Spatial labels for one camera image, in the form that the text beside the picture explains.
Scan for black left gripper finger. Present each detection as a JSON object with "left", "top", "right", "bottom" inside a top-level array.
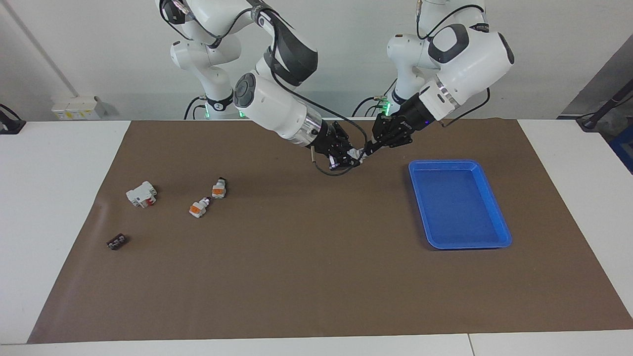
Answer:
[
  {"left": 364, "top": 131, "right": 414, "bottom": 155},
  {"left": 372, "top": 115, "right": 399, "bottom": 142}
]

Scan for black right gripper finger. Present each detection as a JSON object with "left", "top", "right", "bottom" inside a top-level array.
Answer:
[
  {"left": 326, "top": 150, "right": 361, "bottom": 170},
  {"left": 332, "top": 123, "right": 356, "bottom": 152}
]

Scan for blue plastic tray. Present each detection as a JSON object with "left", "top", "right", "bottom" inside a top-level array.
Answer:
[{"left": 408, "top": 159, "right": 512, "bottom": 250}]

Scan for brown table mat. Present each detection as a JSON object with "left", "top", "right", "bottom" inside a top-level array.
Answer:
[{"left": 27, "top": 119, "right": 633, "bottom": 345}]

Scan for black stand pole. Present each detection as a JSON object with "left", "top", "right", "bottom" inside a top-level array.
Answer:
[{"left": 576, "top": 79, "right": 633, "bottom": 132}]

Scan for white circuit breaker red lever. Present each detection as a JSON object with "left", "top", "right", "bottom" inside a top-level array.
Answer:
[{"left": 126, "top": 181, "right": 158, "bottom": 209}]

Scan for blue box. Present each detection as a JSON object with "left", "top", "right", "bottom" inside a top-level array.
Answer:
[{"left": 609, "top": 126, "right": 633, "bottom": 174}]

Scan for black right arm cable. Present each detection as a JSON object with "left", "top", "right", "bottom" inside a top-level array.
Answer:
[{"left": 158, "top": 0, "right": 369, "bottom": 177}]

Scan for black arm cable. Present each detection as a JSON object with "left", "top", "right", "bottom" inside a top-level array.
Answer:
[
  {"left": 158, "top": 0, "right": 369, "bottom": 177},
  {"left": 415, "top": 0, "right": 491, "bottom": 127}
]

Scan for black base cable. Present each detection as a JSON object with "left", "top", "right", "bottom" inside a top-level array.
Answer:
[
  {"left": 183, "top": 95, "right": 208, "bottom": 121},
  {"left": 352, "top": 78, "right": 397, "bottom": 118}
]

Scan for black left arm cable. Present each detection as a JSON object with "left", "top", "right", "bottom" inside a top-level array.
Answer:
[{"left": 415, "top": 0, "right": 491, "bottom": 127}]

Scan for white wall socket box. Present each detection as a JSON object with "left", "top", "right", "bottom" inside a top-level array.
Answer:
[{"left": 51, "top": 95, "right": 107, "bottom": 121}]

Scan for white wall cable duct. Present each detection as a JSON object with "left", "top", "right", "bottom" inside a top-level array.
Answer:
[{"left": 0, "top": 0, "right": 81, "bottom": 97}]

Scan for black clamp mount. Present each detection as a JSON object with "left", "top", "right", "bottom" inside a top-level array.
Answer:
[{"left": 0, "top": 104, "right": 26, "bottom": 135}]

